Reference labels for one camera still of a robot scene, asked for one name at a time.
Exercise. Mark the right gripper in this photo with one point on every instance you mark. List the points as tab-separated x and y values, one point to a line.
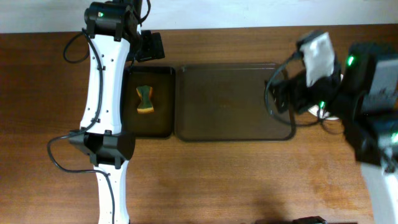
280	97

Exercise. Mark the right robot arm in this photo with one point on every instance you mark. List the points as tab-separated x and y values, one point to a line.
364	97

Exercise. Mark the large brown serving tray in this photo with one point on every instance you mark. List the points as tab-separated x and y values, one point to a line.
225	102

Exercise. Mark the black small rectangular tray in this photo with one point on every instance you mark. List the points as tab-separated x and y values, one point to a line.
158	124

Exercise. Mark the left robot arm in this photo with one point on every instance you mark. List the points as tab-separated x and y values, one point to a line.
114	36

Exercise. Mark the green and orange sponge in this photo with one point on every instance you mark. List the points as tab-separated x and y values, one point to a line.
145	94

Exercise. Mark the white plate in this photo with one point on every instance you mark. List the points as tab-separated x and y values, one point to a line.
321	113

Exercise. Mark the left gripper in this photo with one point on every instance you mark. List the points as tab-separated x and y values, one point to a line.
152	45

